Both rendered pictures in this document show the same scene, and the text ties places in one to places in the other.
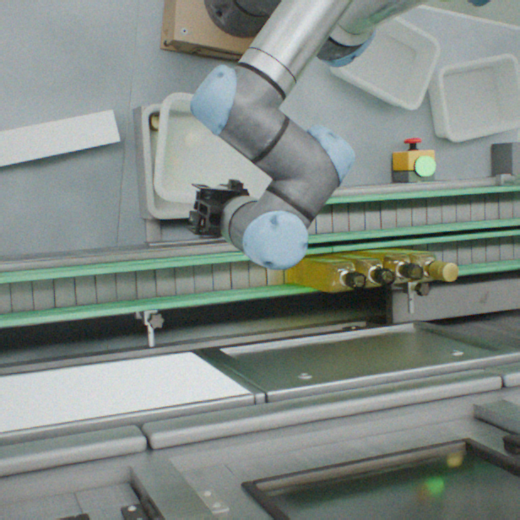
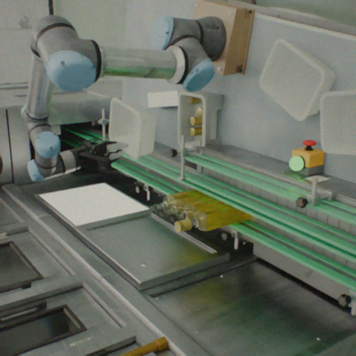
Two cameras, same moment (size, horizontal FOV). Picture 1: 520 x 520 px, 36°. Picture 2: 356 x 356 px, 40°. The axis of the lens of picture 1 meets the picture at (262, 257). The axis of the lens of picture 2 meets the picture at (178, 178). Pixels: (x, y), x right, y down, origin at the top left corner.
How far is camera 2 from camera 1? 2.05 m
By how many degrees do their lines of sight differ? 75
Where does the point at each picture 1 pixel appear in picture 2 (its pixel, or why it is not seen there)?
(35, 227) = (168, 134)
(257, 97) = (25, 117)
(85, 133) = (169, 99)
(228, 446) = (36, 232)
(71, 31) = not seen: hidden behind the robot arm
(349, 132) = (285, 125)
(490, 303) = (312, 280)
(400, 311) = (257, 247)
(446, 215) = (289, 203)
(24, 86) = not seen: hidden behind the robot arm
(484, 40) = not seen: outside the picture
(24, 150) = (155, 102)
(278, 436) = (43, 239)
